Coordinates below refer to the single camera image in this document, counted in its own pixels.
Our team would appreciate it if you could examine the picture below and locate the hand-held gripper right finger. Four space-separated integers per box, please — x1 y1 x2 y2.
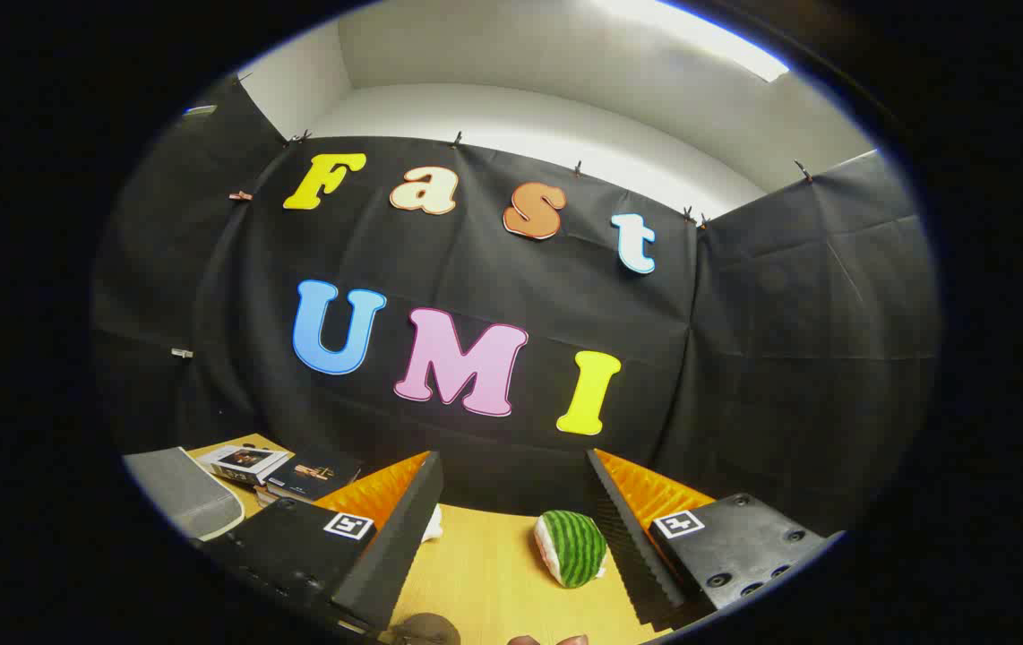
585 448 846 630

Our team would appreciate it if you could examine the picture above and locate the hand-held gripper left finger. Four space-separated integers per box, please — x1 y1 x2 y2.
193 450 445 635

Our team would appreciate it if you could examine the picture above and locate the grey fabric storage box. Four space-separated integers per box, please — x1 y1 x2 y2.
122 446 245 541

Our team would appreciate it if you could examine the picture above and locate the watermelon slice plush toy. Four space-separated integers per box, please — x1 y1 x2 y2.
534 511 608 589

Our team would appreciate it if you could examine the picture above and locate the dark blue book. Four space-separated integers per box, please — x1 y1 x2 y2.
263 452 362 504

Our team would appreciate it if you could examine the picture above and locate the white portrait cover book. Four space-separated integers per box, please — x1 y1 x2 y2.
197 443 294 486

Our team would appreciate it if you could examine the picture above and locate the black backdrop cloth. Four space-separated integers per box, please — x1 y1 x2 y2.
90 76 941 538

